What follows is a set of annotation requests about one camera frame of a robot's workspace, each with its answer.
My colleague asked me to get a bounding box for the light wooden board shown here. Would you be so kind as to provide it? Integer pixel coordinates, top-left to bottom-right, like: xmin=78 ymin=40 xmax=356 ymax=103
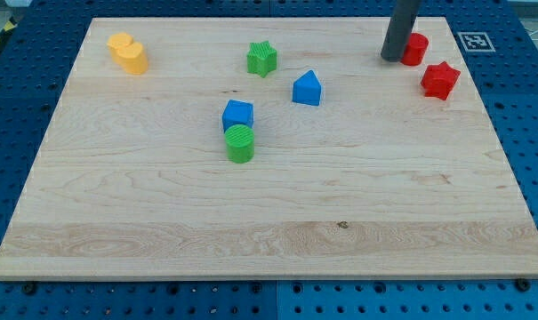
xmin=0 ymin=17 xmax=538 ymax=281

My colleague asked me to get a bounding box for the yellow cylinder block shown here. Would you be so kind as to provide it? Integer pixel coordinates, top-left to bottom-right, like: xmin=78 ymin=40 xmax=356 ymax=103
xmin=107 ymin=32 xmax=133 ymax=64

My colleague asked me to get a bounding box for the white fiducial marker tag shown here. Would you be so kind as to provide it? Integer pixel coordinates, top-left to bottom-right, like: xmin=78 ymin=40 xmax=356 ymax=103
xmin=457 ymin=31 xmax=495 ymax=52

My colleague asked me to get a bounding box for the black bolt front right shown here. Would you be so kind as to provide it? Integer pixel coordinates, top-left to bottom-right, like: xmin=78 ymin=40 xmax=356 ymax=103
xmin=514 ymin=278 xmax=531 ymax=292

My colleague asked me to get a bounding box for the blue triangular prism block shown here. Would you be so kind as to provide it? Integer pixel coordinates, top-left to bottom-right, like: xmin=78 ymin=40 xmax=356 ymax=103
xmin=292 ymin=70 xmax=322 ymax=106

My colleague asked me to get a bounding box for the yellow heart block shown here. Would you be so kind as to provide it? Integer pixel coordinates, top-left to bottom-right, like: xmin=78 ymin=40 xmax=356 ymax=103
xmin=116 ymin=42 xmax=149 ymax=75

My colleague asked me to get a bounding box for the green star block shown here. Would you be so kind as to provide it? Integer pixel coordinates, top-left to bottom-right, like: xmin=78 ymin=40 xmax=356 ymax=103
xmin=246 ymin=41 xmax=277 ymax=77

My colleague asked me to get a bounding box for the red cylinder block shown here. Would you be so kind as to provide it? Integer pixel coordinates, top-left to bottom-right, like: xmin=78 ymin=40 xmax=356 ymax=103
xmin=400 ymin=33 xmax=429 ymax=66

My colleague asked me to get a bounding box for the blue cube block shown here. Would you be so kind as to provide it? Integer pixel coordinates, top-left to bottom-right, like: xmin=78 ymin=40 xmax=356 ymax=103
xmin=221 ymin=100 xmax=254 ymax=132

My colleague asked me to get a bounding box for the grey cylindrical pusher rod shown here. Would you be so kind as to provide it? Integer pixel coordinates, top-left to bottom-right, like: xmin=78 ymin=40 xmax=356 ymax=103
xmin=381 ymin=0 xmax=422 ymax=62

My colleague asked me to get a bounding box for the yellow black hazard tape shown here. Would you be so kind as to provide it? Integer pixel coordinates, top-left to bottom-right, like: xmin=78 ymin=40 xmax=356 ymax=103
xmin=0 ymin=16 xmax=18 ymax=54

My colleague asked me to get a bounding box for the black bolt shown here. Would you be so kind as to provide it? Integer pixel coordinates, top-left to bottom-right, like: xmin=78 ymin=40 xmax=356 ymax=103
xmin=514 ymin=278 xmax=531 ymax=292
xmin=21 ymin=282 xmax=37 ymax=295

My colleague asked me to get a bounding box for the green cylinder block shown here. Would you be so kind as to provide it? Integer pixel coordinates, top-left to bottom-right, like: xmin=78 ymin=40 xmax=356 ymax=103
xmin=225 ymin=124 xmax=254 ymax=164

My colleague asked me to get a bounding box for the red star block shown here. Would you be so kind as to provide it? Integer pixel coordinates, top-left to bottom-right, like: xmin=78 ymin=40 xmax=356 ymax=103
xmin=421 ymin=61 xmax=461 ymax=100

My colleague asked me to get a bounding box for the black bolt front left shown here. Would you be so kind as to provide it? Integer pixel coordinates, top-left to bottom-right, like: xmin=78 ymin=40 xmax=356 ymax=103
xmin=21 ymin=282 xmax=37 ymax=295

